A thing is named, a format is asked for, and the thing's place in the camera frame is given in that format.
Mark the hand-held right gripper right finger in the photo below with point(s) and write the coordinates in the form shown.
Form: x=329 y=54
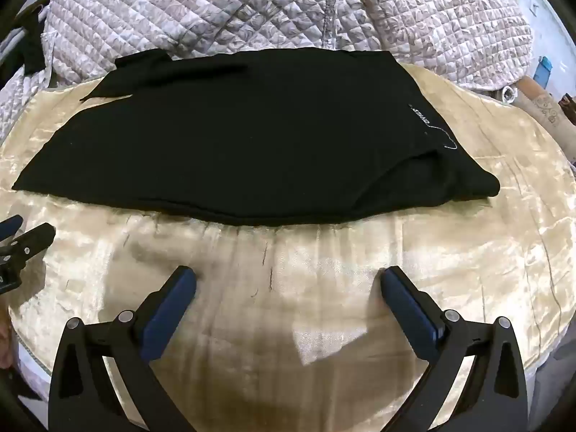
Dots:
x=407 y=310

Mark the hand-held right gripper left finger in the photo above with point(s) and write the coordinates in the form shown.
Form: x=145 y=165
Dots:
x=170 y=310

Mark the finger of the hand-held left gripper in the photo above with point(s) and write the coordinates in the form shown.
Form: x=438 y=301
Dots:
x=33 y=239
x=12 y=227

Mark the black pants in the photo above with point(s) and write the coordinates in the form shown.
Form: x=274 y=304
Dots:
x=252 y=144

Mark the beige satin bed mat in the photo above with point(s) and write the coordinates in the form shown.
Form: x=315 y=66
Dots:
x=315 y=279

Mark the dark cloth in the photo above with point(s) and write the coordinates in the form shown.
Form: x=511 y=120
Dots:
x=29 y=45

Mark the white crumpled plastic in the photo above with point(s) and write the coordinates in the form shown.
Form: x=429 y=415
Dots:
x=508 y=93

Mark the patterned cardboard roll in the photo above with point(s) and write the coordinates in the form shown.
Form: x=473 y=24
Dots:
x=542 y=101

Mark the small blue box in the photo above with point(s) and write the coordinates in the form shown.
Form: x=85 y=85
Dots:
x=545 y=66

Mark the floral quilted blanket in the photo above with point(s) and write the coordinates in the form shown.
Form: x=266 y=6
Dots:
x=270 y=4

